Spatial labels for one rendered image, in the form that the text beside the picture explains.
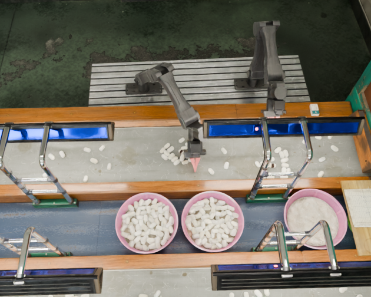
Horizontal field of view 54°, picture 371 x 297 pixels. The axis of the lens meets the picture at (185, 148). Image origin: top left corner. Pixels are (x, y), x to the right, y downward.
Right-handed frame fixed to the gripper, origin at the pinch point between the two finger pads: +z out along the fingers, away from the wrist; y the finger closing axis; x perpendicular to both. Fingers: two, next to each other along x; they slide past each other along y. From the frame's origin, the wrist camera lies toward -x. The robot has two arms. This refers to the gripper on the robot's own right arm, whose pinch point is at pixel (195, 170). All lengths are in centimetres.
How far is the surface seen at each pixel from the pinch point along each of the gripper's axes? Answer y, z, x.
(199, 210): 1.5, 15.4, -10.5
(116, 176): -36.1, 2.4, 0.5
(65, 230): -58, 24, -9
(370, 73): 81, -42, 6
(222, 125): 10.0, -23.6, -24.0
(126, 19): -52, -91, 176
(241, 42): 46, -68, 157
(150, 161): -20.8, -3.4, 5.4
